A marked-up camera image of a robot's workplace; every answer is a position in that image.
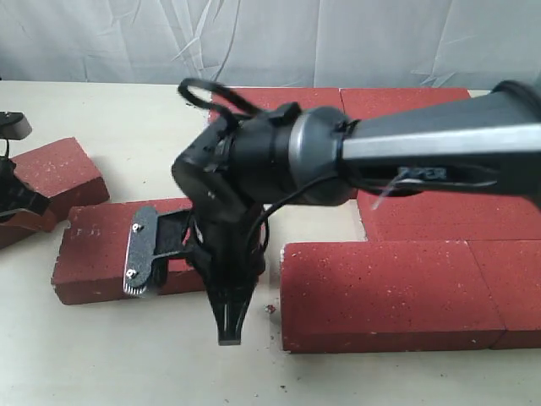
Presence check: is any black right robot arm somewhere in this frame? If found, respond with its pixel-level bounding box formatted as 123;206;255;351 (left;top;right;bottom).
172;78;540;346

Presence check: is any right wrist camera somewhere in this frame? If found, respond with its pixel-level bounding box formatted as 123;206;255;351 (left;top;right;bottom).
123;206;193;298

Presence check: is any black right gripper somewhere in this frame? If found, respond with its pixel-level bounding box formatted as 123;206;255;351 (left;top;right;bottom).
187;204;268;346

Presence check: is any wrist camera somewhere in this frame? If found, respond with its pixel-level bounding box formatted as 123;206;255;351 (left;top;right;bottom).
123;206;193;298
0;111;32;140

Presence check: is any white fabric backdrop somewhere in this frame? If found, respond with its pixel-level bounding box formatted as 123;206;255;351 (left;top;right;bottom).
1;1;540;89

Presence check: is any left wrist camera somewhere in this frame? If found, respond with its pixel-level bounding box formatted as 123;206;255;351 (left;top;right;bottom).
0;111;32;140

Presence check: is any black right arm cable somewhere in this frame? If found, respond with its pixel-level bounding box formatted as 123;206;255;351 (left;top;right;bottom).
178;77;271;263

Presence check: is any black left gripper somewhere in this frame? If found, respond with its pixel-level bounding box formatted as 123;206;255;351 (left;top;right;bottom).
1;156;57;233

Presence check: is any red brick right third row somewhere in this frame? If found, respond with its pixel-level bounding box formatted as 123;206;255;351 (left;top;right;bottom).
357;192;540;241

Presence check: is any red brick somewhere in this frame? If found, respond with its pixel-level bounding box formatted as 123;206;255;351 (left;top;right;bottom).
280;241;505;354
468;240;540;350
51;198;190;305
232;86;345;112
340;88;470;120
13;138;110;233

